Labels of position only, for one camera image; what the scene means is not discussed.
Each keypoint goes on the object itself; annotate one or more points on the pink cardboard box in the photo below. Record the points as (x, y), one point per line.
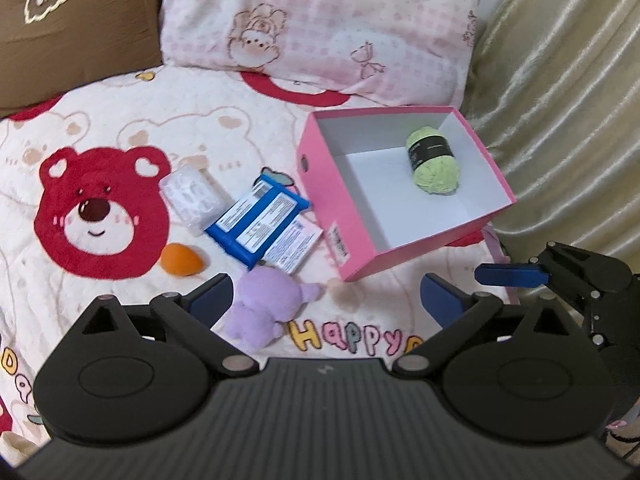
(320, 200)

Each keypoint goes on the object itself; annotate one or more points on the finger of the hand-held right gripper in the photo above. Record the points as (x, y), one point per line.
(505, 274)

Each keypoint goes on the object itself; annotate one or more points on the green yarn ball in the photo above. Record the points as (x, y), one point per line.
(432, 165)

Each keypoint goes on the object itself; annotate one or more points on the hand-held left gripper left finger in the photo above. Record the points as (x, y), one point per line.
(212, 300)

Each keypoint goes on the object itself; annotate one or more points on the blue wipes packet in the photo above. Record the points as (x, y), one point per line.
(255, 220)

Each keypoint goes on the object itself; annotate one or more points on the bear printed blanket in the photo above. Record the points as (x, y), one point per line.
(150, 110)

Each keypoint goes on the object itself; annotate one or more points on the pink checked pillow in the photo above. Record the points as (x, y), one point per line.
(320, 20)

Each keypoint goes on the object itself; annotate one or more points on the clear plastic packet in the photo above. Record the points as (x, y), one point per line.
(192, 200)

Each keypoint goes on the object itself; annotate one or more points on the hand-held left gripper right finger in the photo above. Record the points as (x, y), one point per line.
(440, 300)

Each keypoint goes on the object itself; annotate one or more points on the beige satin cloth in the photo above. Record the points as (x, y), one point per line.
(565, 110)

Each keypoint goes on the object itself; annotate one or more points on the orange makeup sponge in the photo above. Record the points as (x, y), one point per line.
(181, 259)

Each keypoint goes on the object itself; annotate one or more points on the small pink white packet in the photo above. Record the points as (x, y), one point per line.
(297, 247)

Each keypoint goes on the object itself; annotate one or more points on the brown pillow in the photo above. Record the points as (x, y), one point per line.
(85, 35)

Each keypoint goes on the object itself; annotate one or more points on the purple plush toy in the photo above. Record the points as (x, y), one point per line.
(265, 305)

